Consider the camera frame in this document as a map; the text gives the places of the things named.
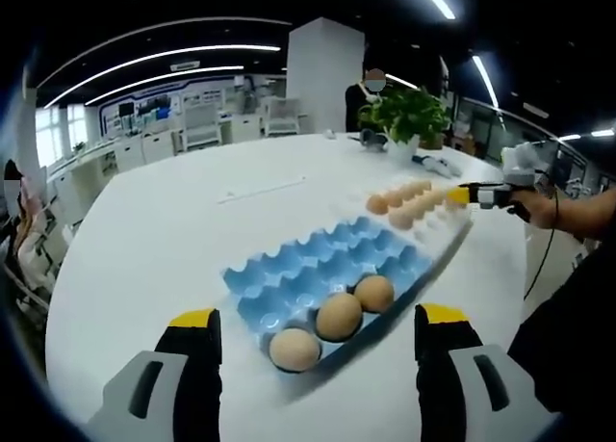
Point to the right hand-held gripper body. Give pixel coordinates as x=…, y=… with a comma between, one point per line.
x=520, y=160

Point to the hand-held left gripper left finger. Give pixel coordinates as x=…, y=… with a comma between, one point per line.
x=192, y=365

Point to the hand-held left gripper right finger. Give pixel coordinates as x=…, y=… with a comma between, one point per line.
x=440, y=360

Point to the group of brown eggs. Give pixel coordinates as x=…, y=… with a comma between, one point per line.
x=402, y=215

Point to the single brown egg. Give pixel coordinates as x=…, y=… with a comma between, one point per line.
x=294, y=348
x=374, y=293
x=338, y=317

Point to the blue egg tray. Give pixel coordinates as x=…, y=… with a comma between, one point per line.
x=308, y=268

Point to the white flat tray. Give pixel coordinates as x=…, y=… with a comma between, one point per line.
x=435, y=230

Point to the person's right hand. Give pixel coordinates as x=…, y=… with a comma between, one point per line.
x=541, y=211

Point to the brown plant pot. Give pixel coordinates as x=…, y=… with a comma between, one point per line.
x=433, y=141

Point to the white plant pot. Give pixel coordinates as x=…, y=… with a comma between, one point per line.
x=403, y=150

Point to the green potted plant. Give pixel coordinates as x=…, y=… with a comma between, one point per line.
x=409, y=114

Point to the dark grey object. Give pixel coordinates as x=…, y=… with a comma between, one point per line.
x=373, y=138

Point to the person's dark clothing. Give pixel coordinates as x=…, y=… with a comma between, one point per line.
x=572, y=341

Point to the white table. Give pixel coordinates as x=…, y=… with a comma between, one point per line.
x=168, y=230

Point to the small white object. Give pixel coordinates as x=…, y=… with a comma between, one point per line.
x=329, y=134

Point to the white office chair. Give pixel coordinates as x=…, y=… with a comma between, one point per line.
x=281, y=117
x=199, y=129

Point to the white workbench row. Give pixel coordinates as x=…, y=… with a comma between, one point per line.
x=130, y=150

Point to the ceiling air vent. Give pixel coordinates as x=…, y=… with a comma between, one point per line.
x=185, y=65

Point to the blue framed wall display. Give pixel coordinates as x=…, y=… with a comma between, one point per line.
x=159, y=107

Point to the black wall screen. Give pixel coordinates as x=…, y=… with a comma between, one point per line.
x=126, y=109

